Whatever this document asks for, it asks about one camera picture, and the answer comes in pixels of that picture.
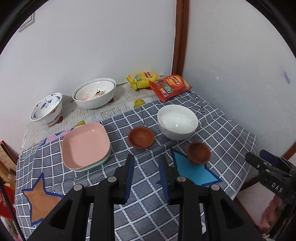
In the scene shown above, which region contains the white light switch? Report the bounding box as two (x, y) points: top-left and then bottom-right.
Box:
(18, 13), (35, 32)

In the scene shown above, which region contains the blue patterned white bowl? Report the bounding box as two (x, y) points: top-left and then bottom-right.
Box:
(30, 93), (63, 126)

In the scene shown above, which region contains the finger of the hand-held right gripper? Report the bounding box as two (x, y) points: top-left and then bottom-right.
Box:
(259, 149), (281, 163)
(245, 152), (272, 173)

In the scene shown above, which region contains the person's right hand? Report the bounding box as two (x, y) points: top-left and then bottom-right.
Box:
(259, 195), (281, 234)

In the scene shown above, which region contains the red paper bag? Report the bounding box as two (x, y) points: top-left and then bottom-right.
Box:
(0, 183), (16, 219)

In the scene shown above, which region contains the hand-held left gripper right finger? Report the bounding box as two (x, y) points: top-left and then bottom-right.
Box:
(159, 154), (264, 241)

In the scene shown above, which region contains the yellow snack bag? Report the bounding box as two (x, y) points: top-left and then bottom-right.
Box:
(126, 71), (162, 91)

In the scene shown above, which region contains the plain white bowl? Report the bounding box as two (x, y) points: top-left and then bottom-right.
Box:
(157, 105), (199, 141)

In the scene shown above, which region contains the small brown bowl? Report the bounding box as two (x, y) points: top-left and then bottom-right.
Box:
(187, 142), (211, 165)
(128, 127), (155, 149)

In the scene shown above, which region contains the blue square plate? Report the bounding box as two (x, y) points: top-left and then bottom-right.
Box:
(68, 148), (112, 171)

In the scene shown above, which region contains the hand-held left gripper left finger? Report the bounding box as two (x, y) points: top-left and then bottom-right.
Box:
(28, 153), (135, 241)

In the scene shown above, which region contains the grey checked tablecloth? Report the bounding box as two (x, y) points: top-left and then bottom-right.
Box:
(14, 89), (257, 241)

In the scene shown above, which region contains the pink square plate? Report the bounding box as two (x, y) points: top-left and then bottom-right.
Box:
(61, 122), (111, 169)

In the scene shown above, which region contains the brown wooden door frame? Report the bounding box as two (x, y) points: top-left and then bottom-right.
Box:
(171, 0), (190, 76)

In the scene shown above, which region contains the red snack bag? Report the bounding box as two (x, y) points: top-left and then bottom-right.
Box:
(149, 74), (193, 103)

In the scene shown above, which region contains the large white printed bowl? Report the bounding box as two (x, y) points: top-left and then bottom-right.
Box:
(72, 79), (116, 109)

